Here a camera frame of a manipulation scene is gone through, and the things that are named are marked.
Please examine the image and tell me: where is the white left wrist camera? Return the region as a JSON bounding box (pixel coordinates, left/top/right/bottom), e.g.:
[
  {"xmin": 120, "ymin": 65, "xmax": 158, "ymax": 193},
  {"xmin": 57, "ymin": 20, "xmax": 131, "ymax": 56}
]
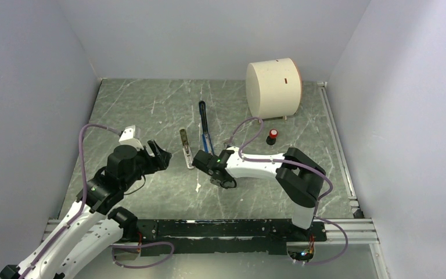
[{"xmin": 118, "ymin": 125, "xmax": 143, "ymax": 151}]

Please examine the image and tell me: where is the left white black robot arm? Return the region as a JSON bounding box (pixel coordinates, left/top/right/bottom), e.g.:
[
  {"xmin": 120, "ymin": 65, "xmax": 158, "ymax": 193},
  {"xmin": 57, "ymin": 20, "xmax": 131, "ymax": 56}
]
[{"xmin": 0, "ymin": 140, "xmax": 172, "ymax": 278}]

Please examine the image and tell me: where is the cream cylindrical drum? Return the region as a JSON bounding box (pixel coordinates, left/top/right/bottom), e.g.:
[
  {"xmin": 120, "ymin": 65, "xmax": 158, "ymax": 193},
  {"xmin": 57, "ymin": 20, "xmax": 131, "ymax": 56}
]
[{"xmin": 245, "ymin": 58, "xmax": 303, "ymax": 119}]

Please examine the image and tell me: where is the beige white small stapler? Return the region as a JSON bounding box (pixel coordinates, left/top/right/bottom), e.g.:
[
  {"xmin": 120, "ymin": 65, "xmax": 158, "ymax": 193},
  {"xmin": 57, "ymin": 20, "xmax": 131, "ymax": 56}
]
[{"xmin": 179, "ymin": 128, "xmax": 194, "ymax": 169}]

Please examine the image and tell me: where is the aluminium rail frame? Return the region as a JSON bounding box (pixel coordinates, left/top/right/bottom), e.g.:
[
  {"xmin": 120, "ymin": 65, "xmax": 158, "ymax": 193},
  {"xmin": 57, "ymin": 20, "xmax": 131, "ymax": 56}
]
[{"xmin": 28, "ymin": 81, "xmax": 391, "ymax": 279}]

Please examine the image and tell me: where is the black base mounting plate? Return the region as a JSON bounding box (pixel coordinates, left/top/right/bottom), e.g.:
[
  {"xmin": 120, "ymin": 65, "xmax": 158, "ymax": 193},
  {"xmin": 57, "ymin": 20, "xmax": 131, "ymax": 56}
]
[{"xmin": 120, "ymin": 219, "xmax": 327, "ymax": 255}]

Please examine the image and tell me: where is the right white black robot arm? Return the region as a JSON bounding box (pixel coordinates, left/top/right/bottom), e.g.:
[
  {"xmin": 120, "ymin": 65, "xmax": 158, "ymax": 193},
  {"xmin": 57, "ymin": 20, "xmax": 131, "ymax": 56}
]
[{"xmin": 192, "ymin": 146, "xmax": 329, "ymax": 241}]

